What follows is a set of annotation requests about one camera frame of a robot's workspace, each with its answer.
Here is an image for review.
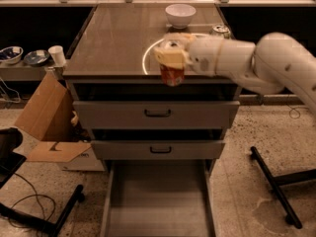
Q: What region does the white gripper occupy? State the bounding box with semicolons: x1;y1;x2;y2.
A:
154;33;220;77

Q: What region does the red coke can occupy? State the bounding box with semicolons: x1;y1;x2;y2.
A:
159;39;186;87

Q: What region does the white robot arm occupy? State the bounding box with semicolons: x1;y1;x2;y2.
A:
154;33;316;114

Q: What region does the green white soda can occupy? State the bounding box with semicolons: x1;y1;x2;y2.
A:
210;25;231;40

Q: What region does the grey drawer cabinet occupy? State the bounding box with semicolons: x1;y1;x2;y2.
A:
62;2;251;237

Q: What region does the middle drawer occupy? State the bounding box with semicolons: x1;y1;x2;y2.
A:
92;129;225;160

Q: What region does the drawer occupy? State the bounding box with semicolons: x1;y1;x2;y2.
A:
100;160;216;237
92;129;225;160
74;84;239;129

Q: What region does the top drawer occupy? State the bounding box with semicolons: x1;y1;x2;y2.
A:
74;84;239;129

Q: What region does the bottom drawer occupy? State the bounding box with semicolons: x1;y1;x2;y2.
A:
100;160;216;237

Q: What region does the white bowl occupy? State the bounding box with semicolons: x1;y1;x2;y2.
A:
165;4;197;29

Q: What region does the white paper cup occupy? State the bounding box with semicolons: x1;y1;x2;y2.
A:
48;45;66;67

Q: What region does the blue patterned bowl right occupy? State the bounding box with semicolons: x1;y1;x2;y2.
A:
24;49;50;66

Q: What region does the blue patterned bowl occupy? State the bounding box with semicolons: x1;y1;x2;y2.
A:
24;49;50;66
0;46;24;65

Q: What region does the brown cardboard box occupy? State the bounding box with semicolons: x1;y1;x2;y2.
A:
15;73;105;171

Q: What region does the grey side shelf left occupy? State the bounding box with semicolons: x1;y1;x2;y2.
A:
0;60;67;83

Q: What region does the blue patterned bowl left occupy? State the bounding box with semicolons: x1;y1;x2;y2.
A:
0;46;24;65

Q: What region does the black stand leg right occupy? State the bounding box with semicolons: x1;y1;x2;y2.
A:
250;146;316;229

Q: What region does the black stand leg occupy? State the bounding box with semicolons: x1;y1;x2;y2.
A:
0;185;85;237
250;146;316;229

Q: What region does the black chair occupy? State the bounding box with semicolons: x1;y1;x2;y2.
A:
0;127;26;189

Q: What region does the black stand leg left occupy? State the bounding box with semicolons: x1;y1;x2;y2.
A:
0;185;85;237

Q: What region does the black floor cable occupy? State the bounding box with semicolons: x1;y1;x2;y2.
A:
6;173;57;232

